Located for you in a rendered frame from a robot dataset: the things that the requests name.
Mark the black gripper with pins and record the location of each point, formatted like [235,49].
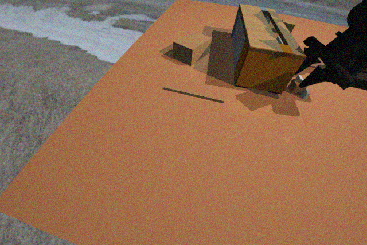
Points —
[338,50]

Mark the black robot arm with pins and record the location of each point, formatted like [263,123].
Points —
[357,22]

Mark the tan cube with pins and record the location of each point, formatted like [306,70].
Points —
[191,48]

